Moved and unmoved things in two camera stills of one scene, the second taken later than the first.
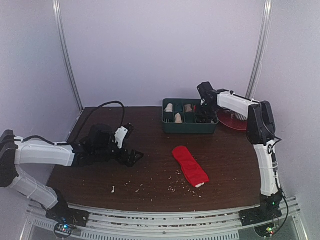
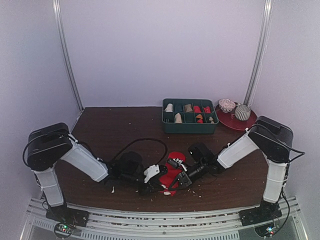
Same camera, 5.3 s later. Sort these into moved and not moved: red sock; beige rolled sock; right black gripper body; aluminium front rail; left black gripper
Moved: right black gripper body; red sock; left black gripper
Not moved: beige rolled sock; aluminium front rail
